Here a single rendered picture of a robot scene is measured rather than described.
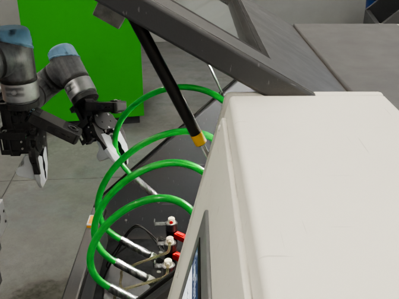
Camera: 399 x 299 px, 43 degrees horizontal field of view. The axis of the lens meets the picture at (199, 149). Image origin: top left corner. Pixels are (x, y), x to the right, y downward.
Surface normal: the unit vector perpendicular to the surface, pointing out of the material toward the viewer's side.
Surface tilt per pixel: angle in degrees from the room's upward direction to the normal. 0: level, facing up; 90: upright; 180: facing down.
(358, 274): 0
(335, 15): 90
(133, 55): 90
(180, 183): 90
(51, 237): 0
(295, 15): 90
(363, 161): 0
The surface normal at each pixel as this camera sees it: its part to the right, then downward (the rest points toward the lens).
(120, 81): 0.21, 0.42
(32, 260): 0.00, -0.90
